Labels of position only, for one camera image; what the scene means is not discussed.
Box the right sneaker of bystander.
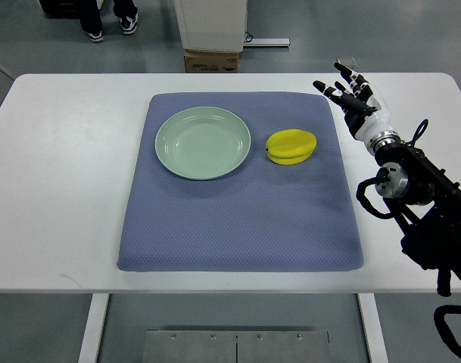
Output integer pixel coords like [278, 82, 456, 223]
[117, 13, 139, 35]

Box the white table leg left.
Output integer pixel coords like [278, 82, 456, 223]
[78, 293, 110, 363]

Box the metal base plate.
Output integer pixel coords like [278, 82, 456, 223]
[142, 330, 332, 362]

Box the sneaker of bystander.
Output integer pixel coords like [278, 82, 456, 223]
[117, 13, 139, 35]
[86, 31, 104, 43]

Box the grey floor outlet cover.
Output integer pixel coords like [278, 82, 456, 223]
[336, 57, 357, 68]

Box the white table leg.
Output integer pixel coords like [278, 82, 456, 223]
[78, 293, 110, 363]
[357, 293, 389, 363]

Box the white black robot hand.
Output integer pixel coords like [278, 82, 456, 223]
[313, 62, 401, 155]

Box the white floor rail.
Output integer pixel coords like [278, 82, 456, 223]
[243, 38, 291, 48]

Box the cardboard box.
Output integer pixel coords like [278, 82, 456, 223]
[184, 50, 239, 73]

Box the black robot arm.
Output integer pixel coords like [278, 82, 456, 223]
[356, 120, 461, 296]

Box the light green plate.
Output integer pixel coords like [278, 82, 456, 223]
[154, 107, 251, 180]

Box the yellow starfruit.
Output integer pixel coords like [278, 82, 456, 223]
[266, 129, 317, 166]

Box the white table leg right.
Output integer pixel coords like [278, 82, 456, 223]
[357, 293, 389, 363]

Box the white cabinet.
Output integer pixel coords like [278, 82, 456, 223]
[173, 0, 248, 53]

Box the blue quilted mat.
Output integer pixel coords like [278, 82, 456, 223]
[117, 92, 363, 272]

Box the left sneaker of bystander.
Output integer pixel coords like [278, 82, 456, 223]
[86, 31, 104, 43]

